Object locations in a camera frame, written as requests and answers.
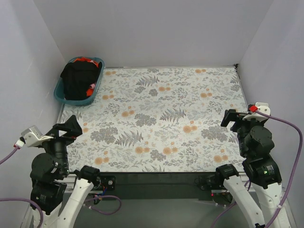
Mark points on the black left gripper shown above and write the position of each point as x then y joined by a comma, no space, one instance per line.
60,136

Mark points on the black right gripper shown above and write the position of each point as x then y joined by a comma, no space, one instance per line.
237,121

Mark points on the black t shirt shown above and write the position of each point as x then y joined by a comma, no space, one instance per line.
68,85

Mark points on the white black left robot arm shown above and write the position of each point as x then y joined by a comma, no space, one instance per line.
49,169

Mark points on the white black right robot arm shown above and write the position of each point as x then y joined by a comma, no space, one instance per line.
255,144

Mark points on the orange t shirt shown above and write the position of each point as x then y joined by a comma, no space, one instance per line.
90,91

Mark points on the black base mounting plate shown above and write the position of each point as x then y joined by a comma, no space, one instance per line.
160,185

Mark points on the floral patterned table mat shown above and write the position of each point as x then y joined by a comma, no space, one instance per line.
158,119

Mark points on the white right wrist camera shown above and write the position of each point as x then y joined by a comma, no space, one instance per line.
257,111

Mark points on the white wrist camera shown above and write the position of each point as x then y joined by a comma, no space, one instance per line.
257,111
32,137

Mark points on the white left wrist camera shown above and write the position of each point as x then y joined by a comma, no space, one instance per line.
32,137

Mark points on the aluminium frame rail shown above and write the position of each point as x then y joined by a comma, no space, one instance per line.
70,181

